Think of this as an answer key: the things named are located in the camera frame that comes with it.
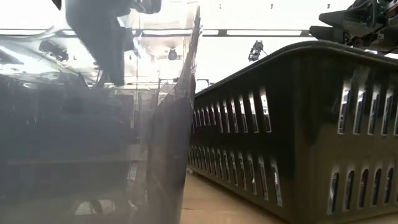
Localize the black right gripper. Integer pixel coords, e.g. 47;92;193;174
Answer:
308;0;398;54

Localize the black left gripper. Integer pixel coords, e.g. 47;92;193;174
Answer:
65;0;162;87

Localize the smoky grey translucent bin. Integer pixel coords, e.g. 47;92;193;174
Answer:
0;0;202;224

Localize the black slotted plastic basket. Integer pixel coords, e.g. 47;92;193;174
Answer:
186;40;398;224

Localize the black ceiling-mounted camera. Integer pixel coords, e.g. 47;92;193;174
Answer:
167;47;179;62
38;39;70;62
248;40;265;62

